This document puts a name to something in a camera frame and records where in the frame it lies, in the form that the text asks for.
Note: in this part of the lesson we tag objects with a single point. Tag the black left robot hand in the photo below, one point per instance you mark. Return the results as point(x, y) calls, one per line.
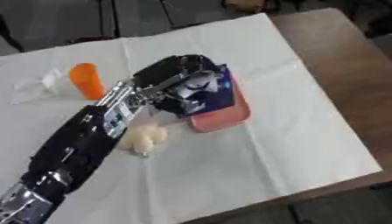
point(162, 71)

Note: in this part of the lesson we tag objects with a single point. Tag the blue and white packet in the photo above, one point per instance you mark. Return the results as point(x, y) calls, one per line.
point(220, 92)

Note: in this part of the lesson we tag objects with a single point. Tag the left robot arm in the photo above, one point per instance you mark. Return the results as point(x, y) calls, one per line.
point(76, 145)

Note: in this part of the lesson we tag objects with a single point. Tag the cream soft toy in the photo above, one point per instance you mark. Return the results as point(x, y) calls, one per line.
point(143, 138)

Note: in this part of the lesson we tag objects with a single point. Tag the pink tray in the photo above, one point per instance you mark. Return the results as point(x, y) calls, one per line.
point(220, 117)

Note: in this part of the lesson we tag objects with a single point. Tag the orange cylinder bottle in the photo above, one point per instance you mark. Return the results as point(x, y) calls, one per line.
point(88, 80)

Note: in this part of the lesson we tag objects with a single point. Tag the clear plastic bag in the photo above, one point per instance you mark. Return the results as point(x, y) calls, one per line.
point(40, 85)

